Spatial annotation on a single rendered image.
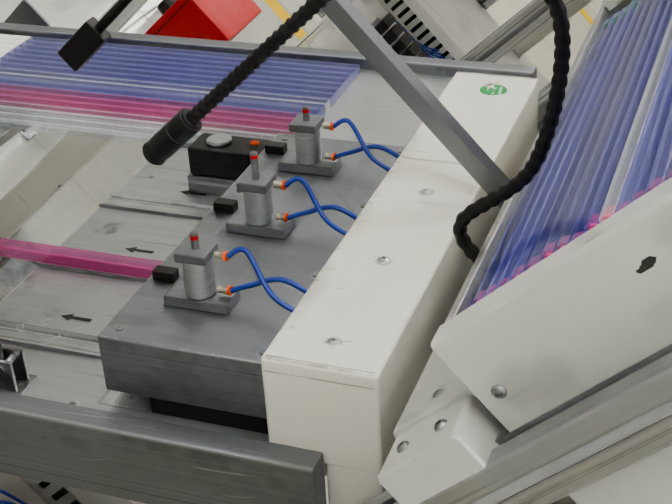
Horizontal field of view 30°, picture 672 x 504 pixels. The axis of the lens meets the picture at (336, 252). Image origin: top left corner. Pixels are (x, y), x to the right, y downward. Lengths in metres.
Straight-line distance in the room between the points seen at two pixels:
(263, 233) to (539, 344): 0.35
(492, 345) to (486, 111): 0.46
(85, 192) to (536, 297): 2.05
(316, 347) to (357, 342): 0.03
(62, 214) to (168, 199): 1.42
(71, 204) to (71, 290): 1.57
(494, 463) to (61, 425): 0.33
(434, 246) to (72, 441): 0.29
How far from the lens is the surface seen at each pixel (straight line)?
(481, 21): 2.92
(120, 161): 2.79
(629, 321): 0.68
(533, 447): 0.71
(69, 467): 0.93
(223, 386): 0.87
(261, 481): 0.85
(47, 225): 2.57
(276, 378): 0.82
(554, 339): 0.69
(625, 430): 0.69
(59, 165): 2.18
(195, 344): 0.87
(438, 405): 0.76
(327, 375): 0.80
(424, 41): 2.61
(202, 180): 1.18
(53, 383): 0.96
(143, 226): 1.15
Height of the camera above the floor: 1.79
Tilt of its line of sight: 35 degrees down
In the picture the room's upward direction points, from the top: 53 degrees clockwise
